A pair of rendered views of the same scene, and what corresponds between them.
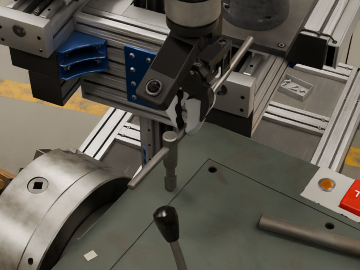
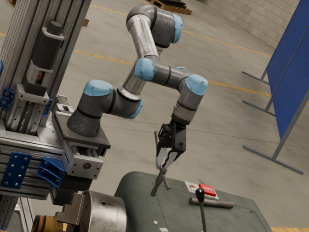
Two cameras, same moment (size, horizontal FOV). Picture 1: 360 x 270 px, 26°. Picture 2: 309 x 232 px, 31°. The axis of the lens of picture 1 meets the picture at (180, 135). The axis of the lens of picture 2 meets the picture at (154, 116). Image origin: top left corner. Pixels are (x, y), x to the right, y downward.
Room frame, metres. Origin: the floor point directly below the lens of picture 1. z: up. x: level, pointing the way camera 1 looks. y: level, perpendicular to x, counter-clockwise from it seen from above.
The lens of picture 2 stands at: (-0.16, 1.51, 2.16)
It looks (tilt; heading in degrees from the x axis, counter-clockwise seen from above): 19 degrees down; 306
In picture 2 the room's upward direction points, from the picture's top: 24 degrees clockwise
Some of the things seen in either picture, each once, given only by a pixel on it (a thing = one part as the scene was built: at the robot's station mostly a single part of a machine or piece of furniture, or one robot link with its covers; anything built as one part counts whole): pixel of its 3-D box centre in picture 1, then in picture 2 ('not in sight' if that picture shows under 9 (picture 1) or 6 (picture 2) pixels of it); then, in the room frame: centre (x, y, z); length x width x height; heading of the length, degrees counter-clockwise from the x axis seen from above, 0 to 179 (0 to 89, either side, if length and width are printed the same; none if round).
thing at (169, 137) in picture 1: (170, 162); (158, 182); (0.81, 0.01, 1.31); 0.02 x 0.02 x 0.12
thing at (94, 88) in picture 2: not in sight; (96, 96); (1.41, -0.17, 1.33); 0.13 x 0.12 x 0.14; 62
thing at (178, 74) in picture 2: not in sight; (179, 79); (0.96, -0.05, 1.65); 0.11 x 0.11 x 0.08; 62
